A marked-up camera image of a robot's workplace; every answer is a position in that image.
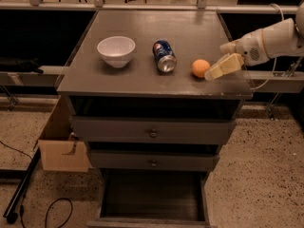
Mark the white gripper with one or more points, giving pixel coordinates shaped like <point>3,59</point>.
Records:
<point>251,49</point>

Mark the orange fruit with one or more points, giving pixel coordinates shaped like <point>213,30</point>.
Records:
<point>199,67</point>

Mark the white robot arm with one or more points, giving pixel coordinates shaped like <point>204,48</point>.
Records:
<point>285,38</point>

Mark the grey wooden drawer cabinet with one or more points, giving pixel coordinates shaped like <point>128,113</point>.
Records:
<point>92,88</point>

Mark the grey top drawer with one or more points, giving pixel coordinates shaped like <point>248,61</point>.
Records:
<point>132,130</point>

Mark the grey middle drawer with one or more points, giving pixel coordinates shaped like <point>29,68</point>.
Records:
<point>152,161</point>

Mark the grey open bottom drawer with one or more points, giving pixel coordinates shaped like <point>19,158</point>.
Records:
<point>151,199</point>

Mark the blue soda can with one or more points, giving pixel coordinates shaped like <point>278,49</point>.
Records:
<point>164,56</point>

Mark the white bowl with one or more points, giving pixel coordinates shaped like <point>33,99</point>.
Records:
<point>116,51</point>

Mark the cardboard box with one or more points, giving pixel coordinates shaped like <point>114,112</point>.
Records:
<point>60,148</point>

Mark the black object on ledge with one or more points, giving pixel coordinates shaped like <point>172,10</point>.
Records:
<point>19,65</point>

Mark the metal railing frame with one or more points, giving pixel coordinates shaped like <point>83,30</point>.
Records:
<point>152,3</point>

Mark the black floor rail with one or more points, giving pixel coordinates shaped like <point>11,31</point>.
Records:
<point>23,176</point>

